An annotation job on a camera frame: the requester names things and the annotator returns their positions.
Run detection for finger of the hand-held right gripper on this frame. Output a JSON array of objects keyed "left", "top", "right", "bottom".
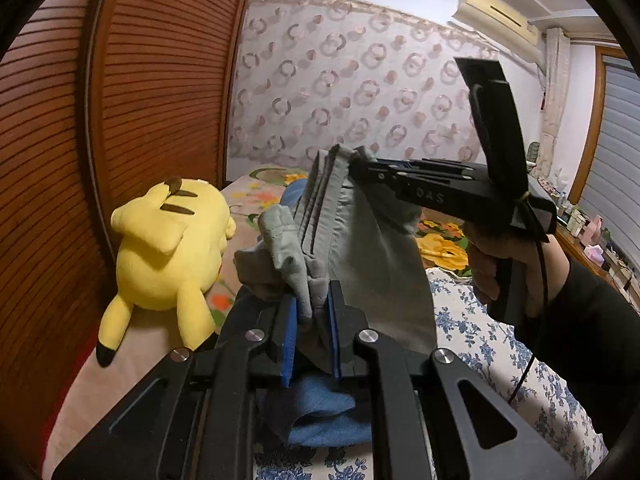
[
  {"left": 376, "top": 157, "right": 487, "bottom": 176},
  {"left": 347, "top": 158, "right": 417, "bottom": 201}
]

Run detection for colourful flower blanket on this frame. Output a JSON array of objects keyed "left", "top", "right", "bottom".
[{"left": 42, "top": 167, "right": 474, "bottom": 480}]

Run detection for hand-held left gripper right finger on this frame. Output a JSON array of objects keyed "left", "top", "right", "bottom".
[{"left": 326, "top": 280, "right": 581, "bottom": 480}]

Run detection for person's right hand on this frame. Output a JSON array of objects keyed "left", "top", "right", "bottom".
[{"left": 462, "top": 221, "right": 571, "bottom": 318}]

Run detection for pink container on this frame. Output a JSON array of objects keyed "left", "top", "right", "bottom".
[{"left": 582, "top": 214, "right": 607, "bottom": 241}]

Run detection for yellow plush toy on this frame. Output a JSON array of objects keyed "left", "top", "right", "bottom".
[{"left": 96, "top": 176, "right": 238, "bottom": 369}]

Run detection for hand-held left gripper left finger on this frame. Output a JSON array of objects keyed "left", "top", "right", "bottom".
[{"left": 50, "top": 285, "right": 301, "bottom": 480}]

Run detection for window with grey blind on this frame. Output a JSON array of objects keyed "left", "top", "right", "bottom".
[{"left": 570, "top": 45, "right": 640, "bottom": 241}]

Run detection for folded blue jeans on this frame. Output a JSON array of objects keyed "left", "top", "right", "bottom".
[{"left": 257, "top": 180, "right": 374, "bottom": 449}]

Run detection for wooden louvered wardrobe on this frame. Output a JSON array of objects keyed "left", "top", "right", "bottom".
[{"left": 0, "top": 0, "right": 261, "bottom": 461}]

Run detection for person's right forearm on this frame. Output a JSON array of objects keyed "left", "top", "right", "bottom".
[{"left": 510, "top": 255, "right": 640, "bottom": 452}]

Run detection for cream air conditioner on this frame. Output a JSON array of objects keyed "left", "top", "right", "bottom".
[{"left": 451, "top": 0, "right": 544, "bottom": 64}]

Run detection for grey-green pants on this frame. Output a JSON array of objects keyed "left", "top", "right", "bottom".
[{"left": 234, "top": 144, "right": 439, "bottom": 377}]

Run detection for white lace curtain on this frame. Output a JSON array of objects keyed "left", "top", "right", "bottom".
[{"left": 541, "top": 27, "right": 569, "bottom": 171}]

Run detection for ring-patterned curtain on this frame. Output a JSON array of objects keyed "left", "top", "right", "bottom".
[{"left": 225, "top": 0, "right": 546, "bottom": 177}]

